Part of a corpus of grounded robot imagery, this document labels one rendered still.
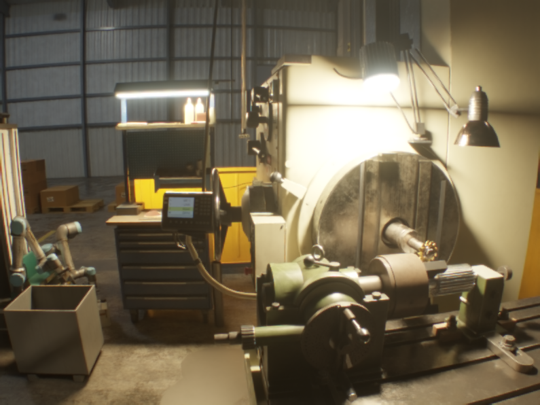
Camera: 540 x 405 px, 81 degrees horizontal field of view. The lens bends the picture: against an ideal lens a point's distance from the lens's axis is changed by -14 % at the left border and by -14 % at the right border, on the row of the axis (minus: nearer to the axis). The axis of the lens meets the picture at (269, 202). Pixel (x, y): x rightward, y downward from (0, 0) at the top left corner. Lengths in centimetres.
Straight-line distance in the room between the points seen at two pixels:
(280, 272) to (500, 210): 109
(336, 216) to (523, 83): 102
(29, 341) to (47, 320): 23
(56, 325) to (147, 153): 169
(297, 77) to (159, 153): 232
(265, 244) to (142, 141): 242
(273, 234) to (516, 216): 112
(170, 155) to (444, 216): 256
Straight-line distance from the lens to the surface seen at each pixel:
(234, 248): 424
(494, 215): 172
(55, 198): 862
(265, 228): 119
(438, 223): 141
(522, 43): 181
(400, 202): 130
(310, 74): 129
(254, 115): 151
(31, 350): 285
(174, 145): 340
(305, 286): 90
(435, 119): 148
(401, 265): 106
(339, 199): 122
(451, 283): 118
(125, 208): 327
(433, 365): 117
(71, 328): 263
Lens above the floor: 165
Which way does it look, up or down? 11 degrees down
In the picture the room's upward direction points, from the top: straight up
